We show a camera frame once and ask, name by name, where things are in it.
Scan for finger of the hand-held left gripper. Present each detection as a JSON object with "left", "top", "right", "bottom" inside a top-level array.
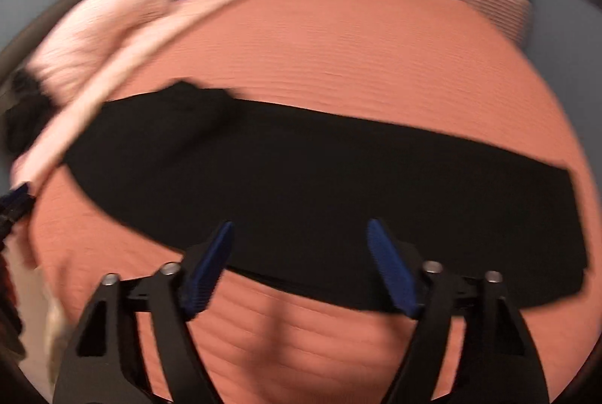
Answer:
[{"left": 0, "top": 182, "right": 36, "bottom": 241}]

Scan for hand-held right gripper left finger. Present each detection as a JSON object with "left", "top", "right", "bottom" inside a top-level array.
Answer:
[{"left": 52, "top": 220, "right": 236, "bottom": 404}]

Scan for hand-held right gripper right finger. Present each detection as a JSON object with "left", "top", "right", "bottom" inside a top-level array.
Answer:
[{"left": 367, "top": 218, "right": 551, "bottom": 404}]

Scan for black pants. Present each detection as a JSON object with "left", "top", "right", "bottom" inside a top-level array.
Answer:
[{"left": 63, "top": 79, "right": 591, "bottom": 313}]

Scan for dark cloth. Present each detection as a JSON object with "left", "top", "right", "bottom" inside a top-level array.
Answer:
[{"left": 4, "top": 70, "right": 58, "bottom": 156}]

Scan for pink blanket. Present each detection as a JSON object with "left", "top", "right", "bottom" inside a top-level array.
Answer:
[{"left": 9, "top": 0, "right": 270, "bottom": 198}]

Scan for pink dotted pillow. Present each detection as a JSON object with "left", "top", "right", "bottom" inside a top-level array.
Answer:
[{"left": 23, "top": 0, "right": 177, "bottom": 104}]

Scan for orange quilted bedspread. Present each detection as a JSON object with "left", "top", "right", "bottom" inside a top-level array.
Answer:
[{"left": 23, "top": 0, "right": 593, "bottom": 404}]

